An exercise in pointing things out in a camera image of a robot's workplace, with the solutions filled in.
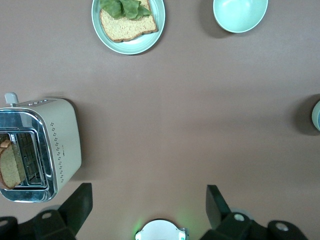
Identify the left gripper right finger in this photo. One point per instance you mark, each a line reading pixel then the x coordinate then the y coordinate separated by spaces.
pixel 217 207

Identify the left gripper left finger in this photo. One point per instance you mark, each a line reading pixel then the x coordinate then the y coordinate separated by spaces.
pixel 75 207

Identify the light green bowl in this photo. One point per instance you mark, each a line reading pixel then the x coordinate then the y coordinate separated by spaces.
pixel 240 15
pixel 314 115

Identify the blue bowl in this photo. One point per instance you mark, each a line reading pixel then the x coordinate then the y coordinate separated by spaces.
pixel 319 118

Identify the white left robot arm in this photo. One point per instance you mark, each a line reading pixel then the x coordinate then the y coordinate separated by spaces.
pixel 160 231

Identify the beige chrome toaster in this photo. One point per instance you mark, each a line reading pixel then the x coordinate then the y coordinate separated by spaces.
pixel 65 137

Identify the toast slice in toaster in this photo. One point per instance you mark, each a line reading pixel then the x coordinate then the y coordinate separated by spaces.
pixel 10 170

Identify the brown table cloth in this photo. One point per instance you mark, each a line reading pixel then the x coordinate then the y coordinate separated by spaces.
pixel 175 112

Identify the light green plate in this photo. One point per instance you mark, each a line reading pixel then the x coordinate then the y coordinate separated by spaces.
pixel 140 46

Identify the brown bread slice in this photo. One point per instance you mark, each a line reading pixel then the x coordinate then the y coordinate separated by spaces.
pixel 125 27

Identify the green lettuce leaf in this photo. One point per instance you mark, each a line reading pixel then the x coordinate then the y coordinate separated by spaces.
pixel 125 8

